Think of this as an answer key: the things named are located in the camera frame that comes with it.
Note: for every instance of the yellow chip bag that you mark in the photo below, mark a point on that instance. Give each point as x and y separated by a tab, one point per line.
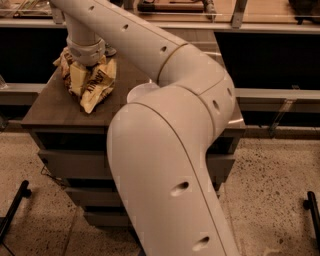
93	86

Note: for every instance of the black right base leg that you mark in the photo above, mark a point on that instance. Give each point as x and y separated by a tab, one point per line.
310	204

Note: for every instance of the grey drawer cabinet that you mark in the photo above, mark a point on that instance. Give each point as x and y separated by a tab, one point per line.
57	112

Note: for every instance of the brown chip bag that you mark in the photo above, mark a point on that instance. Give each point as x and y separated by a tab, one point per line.
68	71

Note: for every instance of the middle drawer with handle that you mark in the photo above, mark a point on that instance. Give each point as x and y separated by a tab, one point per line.
96	197

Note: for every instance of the metal counter rail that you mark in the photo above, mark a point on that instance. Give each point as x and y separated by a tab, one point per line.
259	16

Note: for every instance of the black base leg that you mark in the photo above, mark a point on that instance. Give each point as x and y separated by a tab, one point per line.
5	222
310	204

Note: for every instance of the white bowl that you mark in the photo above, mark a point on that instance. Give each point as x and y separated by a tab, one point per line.
141	90

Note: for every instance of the black left base leg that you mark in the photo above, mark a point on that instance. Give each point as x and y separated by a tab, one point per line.
5	222

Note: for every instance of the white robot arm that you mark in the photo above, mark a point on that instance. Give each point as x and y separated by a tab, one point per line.
157	143

